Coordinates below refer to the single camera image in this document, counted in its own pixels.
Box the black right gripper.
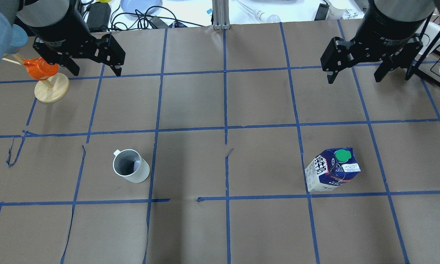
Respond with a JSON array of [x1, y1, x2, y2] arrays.
[[320, 35, 423, 85]]

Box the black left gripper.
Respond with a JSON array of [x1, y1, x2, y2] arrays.
[[33, 34, 126, 77]]

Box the grey white mug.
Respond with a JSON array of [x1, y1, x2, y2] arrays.
[[112, 149, 151, 183]]

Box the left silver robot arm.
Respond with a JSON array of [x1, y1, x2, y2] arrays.
[[0, 0, 126, 77]]

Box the orange cup on stand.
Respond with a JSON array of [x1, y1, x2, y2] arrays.
[[23, 57, 59, 81]]

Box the blue white milk carton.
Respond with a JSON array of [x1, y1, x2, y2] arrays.
[[304, 147, 361, 193]]

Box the wooden mug tree stand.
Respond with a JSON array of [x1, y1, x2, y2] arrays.
[[2, 53, 70, 103]]

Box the black power adapter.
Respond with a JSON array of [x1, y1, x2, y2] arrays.
[[86, 2, 111, 32]]

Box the blue plate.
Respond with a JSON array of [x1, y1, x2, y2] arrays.
[[120, 0, 163, 16]]

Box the light bulb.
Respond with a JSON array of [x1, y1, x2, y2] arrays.
[[253, 10, 281, 23]]

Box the black wire mug rack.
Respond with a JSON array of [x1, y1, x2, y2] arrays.
[[406, 16, 440, 87]]

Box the aluminium frame post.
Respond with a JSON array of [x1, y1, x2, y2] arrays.
[[211, 0, 231, 30]]

